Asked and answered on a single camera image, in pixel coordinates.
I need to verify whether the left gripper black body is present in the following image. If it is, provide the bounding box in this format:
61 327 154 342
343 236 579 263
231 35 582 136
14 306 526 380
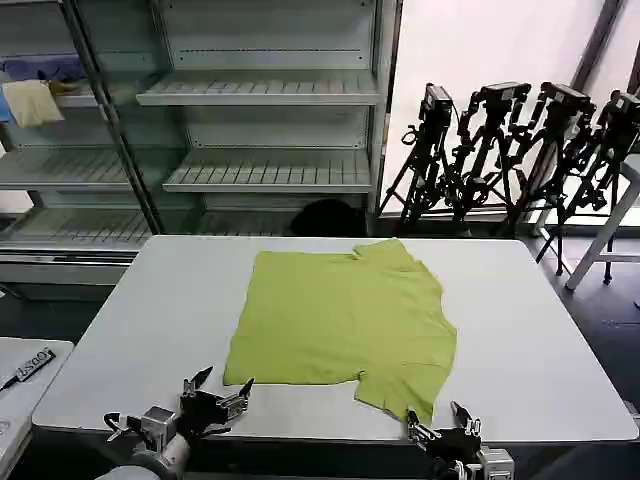
174 390 236 437

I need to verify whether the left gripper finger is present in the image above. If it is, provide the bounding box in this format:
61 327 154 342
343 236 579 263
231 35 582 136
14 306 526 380
182 366 214 399
224 378 255 417

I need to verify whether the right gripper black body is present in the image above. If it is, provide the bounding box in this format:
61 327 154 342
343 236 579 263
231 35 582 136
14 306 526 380
427 427 484 471

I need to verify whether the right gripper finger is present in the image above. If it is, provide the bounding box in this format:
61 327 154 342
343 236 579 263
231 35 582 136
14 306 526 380
405 409 437 445
451 400 482 436

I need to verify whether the green t-shirt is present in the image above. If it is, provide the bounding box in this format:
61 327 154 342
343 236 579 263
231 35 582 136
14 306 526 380
222 238 459 426

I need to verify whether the black label plate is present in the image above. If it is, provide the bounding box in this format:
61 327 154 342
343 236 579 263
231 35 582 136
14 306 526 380
0 346 56 392

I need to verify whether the small white side table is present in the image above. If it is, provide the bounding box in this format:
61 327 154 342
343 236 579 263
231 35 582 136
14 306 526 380
0 338 75 480

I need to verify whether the black round bag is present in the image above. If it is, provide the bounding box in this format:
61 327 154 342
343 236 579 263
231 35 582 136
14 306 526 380
289 198 369 237

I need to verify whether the grey metal shelf unit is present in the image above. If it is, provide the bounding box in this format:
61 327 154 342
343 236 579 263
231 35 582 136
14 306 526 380
134 0 404 237

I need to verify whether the wire rack with cloths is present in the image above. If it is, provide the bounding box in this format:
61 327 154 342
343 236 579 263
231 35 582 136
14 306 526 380
0 0 166 301

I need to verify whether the black camera tripod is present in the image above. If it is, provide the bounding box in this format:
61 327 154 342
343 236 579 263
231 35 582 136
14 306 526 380
535 89 640 286
378 82 471 237
449 81 534 237
504 81 599 277

